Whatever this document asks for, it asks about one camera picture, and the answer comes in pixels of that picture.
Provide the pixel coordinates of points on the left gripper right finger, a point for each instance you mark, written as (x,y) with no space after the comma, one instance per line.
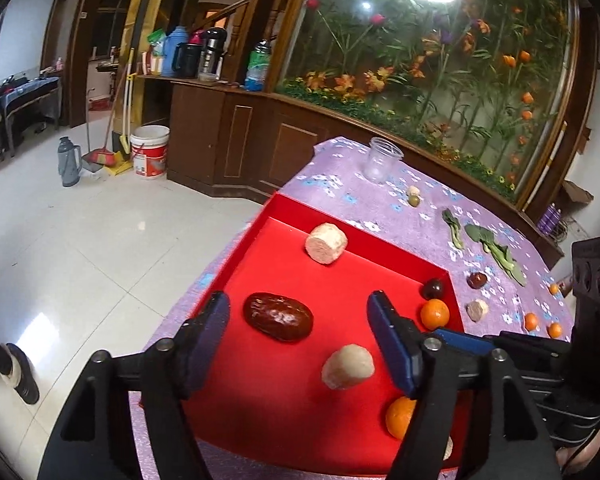
(432,374)

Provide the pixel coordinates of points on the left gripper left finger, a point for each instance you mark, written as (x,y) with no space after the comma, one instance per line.
(172,369)

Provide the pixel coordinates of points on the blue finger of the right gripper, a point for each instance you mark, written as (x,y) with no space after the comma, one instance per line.
(465,343)

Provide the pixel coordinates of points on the orange tangerine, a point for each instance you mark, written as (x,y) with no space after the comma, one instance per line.
(399,415)
(531,322)
(555,330)

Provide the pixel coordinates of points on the dark red jujube date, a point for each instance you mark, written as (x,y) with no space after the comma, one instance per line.
(278,317)

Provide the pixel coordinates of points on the tangerine in tray corner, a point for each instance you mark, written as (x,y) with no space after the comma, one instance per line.
(434,314)

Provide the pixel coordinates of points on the dark plum in tray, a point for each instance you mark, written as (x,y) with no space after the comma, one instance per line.
(433,289)

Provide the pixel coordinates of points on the purple floral tablecloth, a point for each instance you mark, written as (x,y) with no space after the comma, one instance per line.
(333,181)

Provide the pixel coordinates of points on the white cake piece low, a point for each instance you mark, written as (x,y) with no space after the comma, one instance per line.
(448,449)

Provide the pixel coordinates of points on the large leafy green vegetable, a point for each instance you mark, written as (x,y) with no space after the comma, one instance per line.
(500,253)

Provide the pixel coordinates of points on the small leafy green stem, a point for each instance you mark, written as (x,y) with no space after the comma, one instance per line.
(455,228)

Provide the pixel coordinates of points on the red square tray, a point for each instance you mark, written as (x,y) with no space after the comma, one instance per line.
(264,399)

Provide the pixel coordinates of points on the purple bottles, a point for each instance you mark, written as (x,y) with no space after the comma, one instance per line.
(549,219)

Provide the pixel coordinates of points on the small green olive and nut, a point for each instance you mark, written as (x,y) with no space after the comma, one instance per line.
(413,196)

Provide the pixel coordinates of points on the white round cake piece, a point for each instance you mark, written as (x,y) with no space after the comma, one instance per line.
(326,243)

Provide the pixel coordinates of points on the clear plastic cup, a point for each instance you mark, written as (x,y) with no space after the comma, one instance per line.
(382,156)

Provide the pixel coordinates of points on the broom and dustpan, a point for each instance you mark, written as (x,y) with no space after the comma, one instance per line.
(105,158)

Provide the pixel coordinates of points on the white plastic bucket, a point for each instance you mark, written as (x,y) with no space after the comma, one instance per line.
(149,148)

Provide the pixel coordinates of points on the grey thermos on floor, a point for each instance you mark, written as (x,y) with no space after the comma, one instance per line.
(69,162)

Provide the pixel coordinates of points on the wooden cabinet counter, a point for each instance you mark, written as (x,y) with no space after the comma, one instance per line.
(227,142)

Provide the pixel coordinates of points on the flower garden glass mural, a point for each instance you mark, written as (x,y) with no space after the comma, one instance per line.
(477,83)

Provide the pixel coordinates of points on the steel vacuum flask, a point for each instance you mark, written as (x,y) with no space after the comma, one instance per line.
(212,52)

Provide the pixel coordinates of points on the black kettle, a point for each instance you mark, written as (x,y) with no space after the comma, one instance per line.
(186,59)

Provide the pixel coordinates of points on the green water bottle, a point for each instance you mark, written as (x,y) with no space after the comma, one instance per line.
(258,66)

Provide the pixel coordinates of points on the dining table with cloth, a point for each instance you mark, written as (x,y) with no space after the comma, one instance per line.
(28,94)

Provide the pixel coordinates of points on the blue thermos jug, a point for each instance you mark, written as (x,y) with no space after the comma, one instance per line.
(179,35)

